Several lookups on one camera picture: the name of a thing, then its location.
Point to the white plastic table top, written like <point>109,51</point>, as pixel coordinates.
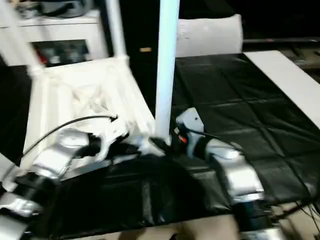
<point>75,95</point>

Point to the white plastic table leg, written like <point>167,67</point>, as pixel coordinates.
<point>20,40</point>
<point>7,170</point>
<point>166,60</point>
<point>116,30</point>

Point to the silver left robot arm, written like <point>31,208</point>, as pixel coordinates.
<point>55,155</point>

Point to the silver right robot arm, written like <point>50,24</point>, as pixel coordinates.
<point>235,175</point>

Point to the black work mat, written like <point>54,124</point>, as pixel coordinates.
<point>240,115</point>

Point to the small tan label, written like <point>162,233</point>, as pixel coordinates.
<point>145,49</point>

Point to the white cushion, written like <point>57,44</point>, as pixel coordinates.
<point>210,35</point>

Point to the white flat board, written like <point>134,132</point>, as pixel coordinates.
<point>287,80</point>

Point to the black metal stand leg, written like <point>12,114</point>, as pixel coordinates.
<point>295,209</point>

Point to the white cabinet with glass doors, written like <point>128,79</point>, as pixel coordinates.
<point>55,35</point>

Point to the grey clutter on cabinet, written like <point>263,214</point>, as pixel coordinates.
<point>55,7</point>

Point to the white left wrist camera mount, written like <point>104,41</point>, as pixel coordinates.
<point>112,135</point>

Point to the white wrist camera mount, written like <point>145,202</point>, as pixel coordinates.
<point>112,135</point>
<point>189,122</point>

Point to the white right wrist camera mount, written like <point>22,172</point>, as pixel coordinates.
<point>189,122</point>

